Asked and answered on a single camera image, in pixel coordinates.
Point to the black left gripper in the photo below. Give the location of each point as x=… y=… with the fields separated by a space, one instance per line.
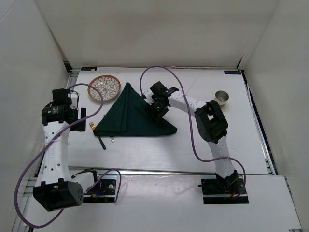
x=78 y=126

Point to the blue label sticker right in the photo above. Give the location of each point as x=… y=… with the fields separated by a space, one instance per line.
x=229 y=72

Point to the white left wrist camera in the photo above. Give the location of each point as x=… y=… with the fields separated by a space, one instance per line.
x=74 y=97

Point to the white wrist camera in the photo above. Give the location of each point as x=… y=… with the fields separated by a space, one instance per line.
x=74 y=97
x=147 y=96

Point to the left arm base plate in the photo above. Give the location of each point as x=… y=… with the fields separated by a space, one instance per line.
x=102 y=192

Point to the metal cup with cork band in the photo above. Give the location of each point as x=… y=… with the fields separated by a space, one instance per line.
x=221 y=97

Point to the blue label sticker left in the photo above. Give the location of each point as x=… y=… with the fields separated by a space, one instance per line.
x=88 y=68

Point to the dark green cloth napkin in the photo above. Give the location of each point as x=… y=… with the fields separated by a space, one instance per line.
x=128 y=117

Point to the blue label sticker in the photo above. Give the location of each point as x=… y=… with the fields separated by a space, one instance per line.
x=88 y=68
x=229 y=72

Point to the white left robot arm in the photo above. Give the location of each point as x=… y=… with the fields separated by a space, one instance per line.
x=58 y=190

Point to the gold fork green handle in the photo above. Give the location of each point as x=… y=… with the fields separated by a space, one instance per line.
x=93 y=126

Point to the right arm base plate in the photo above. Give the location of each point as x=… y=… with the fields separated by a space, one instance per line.
x=214 y=193

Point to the floral ceramic plate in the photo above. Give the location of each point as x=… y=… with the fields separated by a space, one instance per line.
x=109 y=86

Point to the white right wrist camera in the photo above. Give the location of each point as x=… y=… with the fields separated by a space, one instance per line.
x=147 y=96

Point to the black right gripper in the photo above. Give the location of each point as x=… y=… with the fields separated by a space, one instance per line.
x=157 y=115

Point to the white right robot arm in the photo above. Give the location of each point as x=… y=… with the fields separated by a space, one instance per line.
x=211 y=125

